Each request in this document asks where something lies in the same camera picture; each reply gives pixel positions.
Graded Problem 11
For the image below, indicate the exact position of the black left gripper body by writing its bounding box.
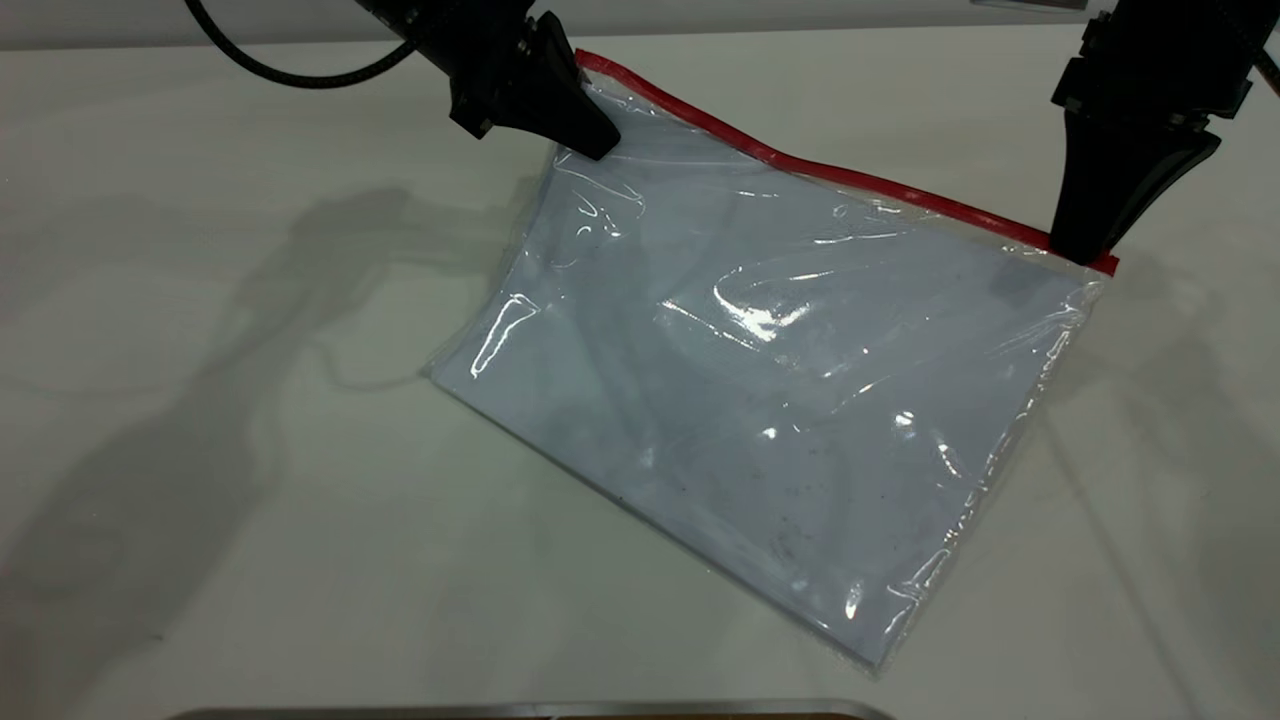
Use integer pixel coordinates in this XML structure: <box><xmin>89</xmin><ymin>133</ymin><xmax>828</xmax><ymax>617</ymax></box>
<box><xmin>398</xmin><ymin>0</ymin><xmax>547</xmax><ymax>103</ymax></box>

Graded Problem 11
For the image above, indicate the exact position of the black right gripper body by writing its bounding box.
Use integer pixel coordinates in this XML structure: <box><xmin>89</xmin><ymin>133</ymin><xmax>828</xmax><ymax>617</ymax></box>
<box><xmin>1050</xmin><ymin>0</ymin><xmax>1254</xmax><ymax>121</ymax></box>

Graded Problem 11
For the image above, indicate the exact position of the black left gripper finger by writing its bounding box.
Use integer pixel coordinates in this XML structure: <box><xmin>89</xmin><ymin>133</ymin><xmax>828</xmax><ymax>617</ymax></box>
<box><xmin>450</xmin><ymin>58</ymin><xmax>623</xmax><ymax>162</ymax></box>
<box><xmin>533</xmin><ymin>11</ymin><xmax>588</xmax><ymax>93</ymax></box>

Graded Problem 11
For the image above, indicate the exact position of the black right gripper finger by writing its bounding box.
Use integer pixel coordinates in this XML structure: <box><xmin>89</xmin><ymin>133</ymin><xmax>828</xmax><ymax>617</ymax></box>
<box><xmin>1050</xmin><ymin>108</ymin><xmax>1143</xmax><ymax>266</ymax></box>
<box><xmin>1086</xmin><ymin>118</ymin><xmax>1223</xmax><ymax>266</ymax></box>

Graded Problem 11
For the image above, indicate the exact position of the clear plastic zip bag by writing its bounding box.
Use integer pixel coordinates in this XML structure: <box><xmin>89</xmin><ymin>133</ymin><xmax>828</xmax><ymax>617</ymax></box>
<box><xmin>425</xmin><ymin>48</ymin><xmax>1121</xmax><ymax>673</ymax></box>

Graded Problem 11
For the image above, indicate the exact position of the silver metal rim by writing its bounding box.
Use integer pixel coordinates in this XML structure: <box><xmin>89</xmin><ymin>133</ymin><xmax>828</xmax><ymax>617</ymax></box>
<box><xmin>165</xmin><ymin>698</ymin><xmax>896</xmax><ymax>720</ymax></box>

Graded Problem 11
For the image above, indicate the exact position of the black thin cable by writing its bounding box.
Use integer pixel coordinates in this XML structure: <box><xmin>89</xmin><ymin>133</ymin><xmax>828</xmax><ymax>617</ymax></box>
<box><xmin>1248</xmin><ymin>18</ymin><xmax>1280</xmax><ymax>97</ymax></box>

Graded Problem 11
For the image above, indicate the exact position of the black braided cable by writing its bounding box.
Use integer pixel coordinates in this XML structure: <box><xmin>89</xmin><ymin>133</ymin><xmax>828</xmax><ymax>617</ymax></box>
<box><xmin>185</xmin><ymin>0</ymin><xmax>417</xmax><ymax>90</ymax></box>

